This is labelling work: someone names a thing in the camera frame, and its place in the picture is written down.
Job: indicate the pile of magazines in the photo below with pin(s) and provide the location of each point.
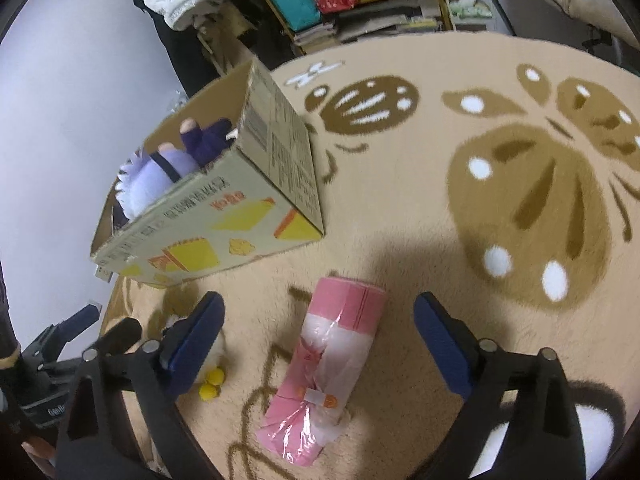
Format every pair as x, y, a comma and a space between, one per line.
380, 20

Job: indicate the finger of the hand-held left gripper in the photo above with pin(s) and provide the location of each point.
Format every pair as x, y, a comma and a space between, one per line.
75, 325
120, 332

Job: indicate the cardboard box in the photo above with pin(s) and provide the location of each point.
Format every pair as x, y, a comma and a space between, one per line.
260, 160

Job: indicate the white plush toy yellow feet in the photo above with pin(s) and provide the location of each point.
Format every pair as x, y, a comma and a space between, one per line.
212, 390

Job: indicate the beige patterned rug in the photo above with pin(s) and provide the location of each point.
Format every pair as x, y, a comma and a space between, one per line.
400, 185

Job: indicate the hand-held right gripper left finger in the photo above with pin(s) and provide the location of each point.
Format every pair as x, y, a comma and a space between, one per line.
192, 345

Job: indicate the pink towel roll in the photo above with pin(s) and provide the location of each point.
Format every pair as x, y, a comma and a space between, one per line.
330, 340

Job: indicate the black hanging coat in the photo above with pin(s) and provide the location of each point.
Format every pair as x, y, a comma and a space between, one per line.
185, 55

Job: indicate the stack of books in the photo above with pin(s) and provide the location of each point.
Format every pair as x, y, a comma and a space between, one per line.
315, 35

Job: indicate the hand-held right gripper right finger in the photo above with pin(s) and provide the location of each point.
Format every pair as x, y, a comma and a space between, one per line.
442, 345

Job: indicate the lavender haired plush doll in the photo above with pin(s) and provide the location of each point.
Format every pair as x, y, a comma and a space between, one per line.
165, 170

